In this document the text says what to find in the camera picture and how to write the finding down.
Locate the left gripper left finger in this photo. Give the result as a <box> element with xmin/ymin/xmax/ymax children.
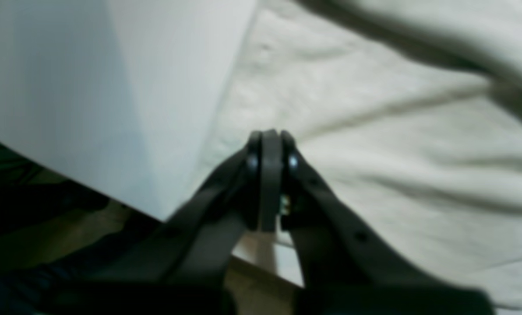
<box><xmin>39</xmin><ymin>129</ymin><xmax>282</xmax><ymax>315</ymax></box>

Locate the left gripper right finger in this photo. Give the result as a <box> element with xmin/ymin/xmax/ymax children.
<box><xmin>280</xmin><ymin>131</ymin><xmax>494</xmax><ymax>315</ymax></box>

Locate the beige t-shirt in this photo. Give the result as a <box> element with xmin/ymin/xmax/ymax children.
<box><xmin>190</xmin><ymin>0</ymin><xmax>522</xmax><ymax>315</ymax></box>

